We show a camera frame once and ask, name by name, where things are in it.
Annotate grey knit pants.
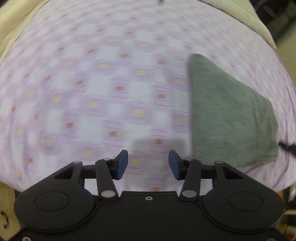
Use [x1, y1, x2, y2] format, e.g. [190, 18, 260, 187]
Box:
[188, 54, 278, 168]

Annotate pink patterned bed sheet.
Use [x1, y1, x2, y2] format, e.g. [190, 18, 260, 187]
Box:
[1, 1, 295, 191]

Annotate cream bedside cabinet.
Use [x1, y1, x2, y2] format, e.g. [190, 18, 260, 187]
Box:
[0, 183, 21, 240]

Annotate cream quilted duvet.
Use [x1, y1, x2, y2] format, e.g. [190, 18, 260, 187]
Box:
[203, 0, 277, 50]

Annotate beige pillow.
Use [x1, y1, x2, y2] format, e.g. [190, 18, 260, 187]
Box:
[1, 0, 48, 63]

